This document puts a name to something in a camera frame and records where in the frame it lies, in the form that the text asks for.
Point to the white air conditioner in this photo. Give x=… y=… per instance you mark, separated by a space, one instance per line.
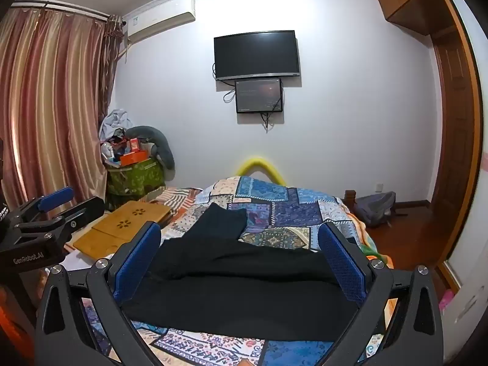
x=160 y=17

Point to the grey pillow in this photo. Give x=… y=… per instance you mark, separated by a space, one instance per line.
x=162 y=145

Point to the white sliding door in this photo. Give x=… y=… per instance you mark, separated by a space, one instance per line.
x=476 y=236

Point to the wooden door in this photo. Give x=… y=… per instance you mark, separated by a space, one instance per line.
x=457 y=141

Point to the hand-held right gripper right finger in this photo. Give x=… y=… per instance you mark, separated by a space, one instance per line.
x=343 y=267

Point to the red box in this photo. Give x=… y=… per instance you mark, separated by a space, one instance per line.
x=134 y=145

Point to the green patterned bag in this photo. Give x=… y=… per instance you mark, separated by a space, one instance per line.
x=133 y=179

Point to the patchwork blanket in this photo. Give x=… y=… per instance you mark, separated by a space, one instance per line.
x=282 y=202

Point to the bamboo lap table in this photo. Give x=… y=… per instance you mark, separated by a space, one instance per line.
x=122 y=223

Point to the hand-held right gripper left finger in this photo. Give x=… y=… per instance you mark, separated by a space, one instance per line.
x=137 y=263

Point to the curtain rod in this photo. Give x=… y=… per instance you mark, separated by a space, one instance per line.
x=57 y=6

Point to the dark wooden bed post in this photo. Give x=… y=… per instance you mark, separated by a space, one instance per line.
x=350 y=198

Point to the small black monitor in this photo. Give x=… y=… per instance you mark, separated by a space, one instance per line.
x=259 y=95

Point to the wooden overhead cabinet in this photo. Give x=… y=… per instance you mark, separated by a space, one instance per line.
x=411 y=0

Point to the orange box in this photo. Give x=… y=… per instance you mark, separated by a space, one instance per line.
x=133 y=158

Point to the black wall television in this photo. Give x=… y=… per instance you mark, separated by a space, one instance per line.
x=257 y=55

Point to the black pants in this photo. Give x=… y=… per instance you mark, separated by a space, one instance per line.
x=236 y=274

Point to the yellow foam tube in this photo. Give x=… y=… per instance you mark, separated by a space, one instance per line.
x=259 y=161

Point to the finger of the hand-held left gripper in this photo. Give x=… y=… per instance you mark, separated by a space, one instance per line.
x=57 y=198
x=82 y=213

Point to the grey backpack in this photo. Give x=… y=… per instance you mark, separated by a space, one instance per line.
x=375 y=207

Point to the striped curtain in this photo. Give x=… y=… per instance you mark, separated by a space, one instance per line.
x=45 y=103

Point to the pile of clothes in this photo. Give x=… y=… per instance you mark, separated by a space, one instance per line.
x=114 y=122

